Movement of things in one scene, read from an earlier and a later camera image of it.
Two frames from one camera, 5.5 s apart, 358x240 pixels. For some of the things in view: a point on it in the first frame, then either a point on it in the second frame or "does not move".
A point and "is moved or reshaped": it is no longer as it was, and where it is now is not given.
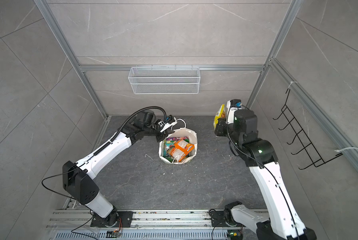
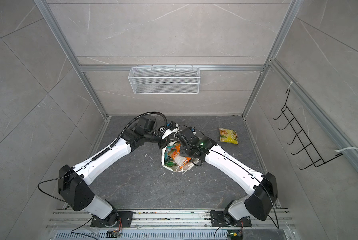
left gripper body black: (161, 135) -> (163, 142)
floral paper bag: (180, 146) is moved or reshaped
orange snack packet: (182, 150) does not move
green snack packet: (168, 145) -> (169, 163)
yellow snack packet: (218, 115) is moved or reshaped
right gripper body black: (222, 129) -> (185, 151)
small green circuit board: (235, 234) does not move
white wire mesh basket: (164, 80) does not move
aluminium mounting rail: (79, 218) does not move
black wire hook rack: (316, 161) does not move
